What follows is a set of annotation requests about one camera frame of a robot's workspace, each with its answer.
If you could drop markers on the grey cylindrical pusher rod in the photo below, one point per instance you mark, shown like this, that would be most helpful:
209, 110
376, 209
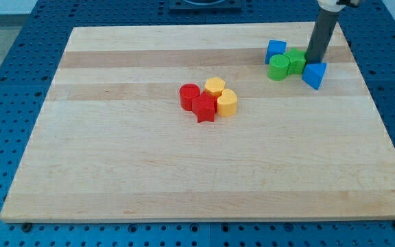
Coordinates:
321, 36

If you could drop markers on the green star block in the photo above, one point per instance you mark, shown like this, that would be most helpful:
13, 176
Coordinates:
297, 61

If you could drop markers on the blue triangle block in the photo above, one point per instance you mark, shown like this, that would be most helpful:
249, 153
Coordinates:
313, 74

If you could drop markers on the blue cube block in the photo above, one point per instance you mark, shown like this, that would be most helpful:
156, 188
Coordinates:
274, 47

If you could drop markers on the red star block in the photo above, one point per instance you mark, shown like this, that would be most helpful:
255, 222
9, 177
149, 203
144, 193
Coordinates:
204, 107

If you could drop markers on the green cylinder block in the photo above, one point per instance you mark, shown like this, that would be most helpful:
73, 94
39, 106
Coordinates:
278, 67

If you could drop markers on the yellow heart block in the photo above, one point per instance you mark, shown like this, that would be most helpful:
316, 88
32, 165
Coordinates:
227, 103

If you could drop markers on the yellow hexagon block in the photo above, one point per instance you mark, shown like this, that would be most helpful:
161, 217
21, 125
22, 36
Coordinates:
214, 86

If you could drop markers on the red cylinder block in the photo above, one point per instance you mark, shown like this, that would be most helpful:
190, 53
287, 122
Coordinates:
187, 93

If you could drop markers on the wooden board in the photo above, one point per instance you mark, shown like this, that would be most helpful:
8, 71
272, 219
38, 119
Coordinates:
112, 143

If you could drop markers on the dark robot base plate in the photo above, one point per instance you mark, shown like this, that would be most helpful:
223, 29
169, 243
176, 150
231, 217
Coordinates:
205, 5

